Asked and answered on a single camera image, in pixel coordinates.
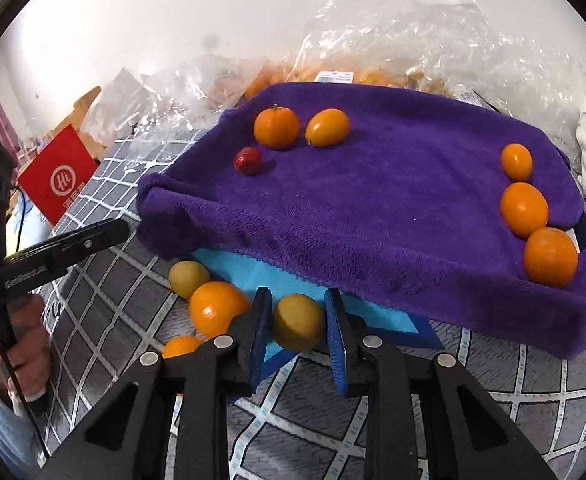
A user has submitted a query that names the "orange tangerine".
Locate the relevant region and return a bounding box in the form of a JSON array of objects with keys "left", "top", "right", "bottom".
[
  {"left": 524, "top": 227, "right": 579, "bottom": 289},
  {"left": 162, "top": 335, "right": 204, "bottom": 359},
  {"left": 189, "top": 281, "right": 252, "bottom": 340},
  {"left": 499, "top": 182, "right": 550, "bottom": 239},
  {"left": 501, "top": 143, "right": 534, "bottom": 182}
]

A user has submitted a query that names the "blue mat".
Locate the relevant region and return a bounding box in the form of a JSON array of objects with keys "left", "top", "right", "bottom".
[{"left": 188, "top": 247, "right": 444, "bottom": 376}]

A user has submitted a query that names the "person's left hand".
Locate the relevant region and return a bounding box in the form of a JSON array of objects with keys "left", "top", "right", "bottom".
[{"left": 0, "top": 294, "right": 54, "bottom": 406}]

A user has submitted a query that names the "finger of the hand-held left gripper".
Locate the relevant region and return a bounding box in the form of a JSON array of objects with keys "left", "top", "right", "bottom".
[{"left": 5, "top": 219, "right": 131, "bottom": 267}]

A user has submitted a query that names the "white plastic bag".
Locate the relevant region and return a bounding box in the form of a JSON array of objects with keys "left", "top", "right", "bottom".
[{"left": 80, "top": 67, "right": 158, "bottom": 133}]

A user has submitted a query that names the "tangerine with green stem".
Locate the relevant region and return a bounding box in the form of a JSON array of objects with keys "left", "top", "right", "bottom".
[{"left": 253, "top": 104, "right": 300, "bottom": 150}]

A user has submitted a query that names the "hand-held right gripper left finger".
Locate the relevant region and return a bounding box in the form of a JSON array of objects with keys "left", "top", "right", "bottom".
[{"left": 38, "top": 287, "right": 274, "bottom": 480}]

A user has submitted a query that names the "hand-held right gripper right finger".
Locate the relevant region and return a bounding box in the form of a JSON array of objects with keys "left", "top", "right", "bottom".
[{"left": 323, "top": 287, "right": 556, "bottom": 480}]

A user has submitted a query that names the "purple towel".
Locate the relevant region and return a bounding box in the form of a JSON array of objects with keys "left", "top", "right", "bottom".
[{"left": 135, "top": 82, "right": 586, "bottom": 361}]

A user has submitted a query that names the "red paper bag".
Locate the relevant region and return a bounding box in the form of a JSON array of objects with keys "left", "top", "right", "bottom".
[{"left": 17, "top": 125, "right": 100, "bottom": 226}]

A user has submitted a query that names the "grey checked bedsheet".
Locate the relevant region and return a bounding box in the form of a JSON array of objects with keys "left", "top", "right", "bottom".
[{"left": 23, "top": 125, "right": 586, "bottom": 480}]

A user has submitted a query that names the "clear plastic bag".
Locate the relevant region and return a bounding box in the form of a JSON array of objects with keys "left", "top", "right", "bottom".
[{"left": 133, "top": 52, "right": 268, "bottom": 161}]

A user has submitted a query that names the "oval yellow-orange citrus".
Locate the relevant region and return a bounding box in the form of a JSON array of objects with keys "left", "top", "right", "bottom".
[{"left": 305, "top": 108, "right": 351, "bottom": 148}]

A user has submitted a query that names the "yellow-green round fruit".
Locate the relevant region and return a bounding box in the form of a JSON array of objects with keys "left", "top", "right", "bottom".
[
  {"left": 168, "top": 260, "right": 212, "bottom": 301},
  {"left": 271, "top": 294, "right": 326, "bottom": 352}
]

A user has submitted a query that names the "crumpled clear plastic wrap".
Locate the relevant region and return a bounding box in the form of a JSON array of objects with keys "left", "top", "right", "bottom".
[{"left": 293, "top": 0, "right": 586, "bottom": 111}]

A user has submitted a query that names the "small red fruit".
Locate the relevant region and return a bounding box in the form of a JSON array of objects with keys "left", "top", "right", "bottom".
[{"left": 233, "top": 146, "right": 263, "bottom": 176}]

